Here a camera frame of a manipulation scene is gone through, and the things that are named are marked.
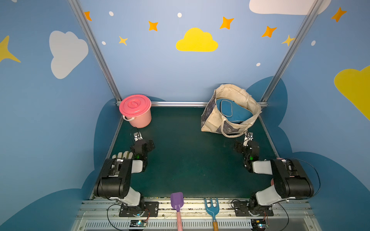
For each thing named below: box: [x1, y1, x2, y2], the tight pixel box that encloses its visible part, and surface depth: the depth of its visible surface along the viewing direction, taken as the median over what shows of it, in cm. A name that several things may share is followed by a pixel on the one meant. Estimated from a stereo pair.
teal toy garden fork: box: [204, 197, 220, 231], surface depth 75 cm
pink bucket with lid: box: [118, 94, 152, 129], surface depth 100 cm
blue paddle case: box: [216, 98, 254, 124], surface depth 98 cm
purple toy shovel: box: [170, 192, 184, 231], surface depth 78 cm
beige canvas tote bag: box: [200, 83, 263, 139], surface depth 97 cm
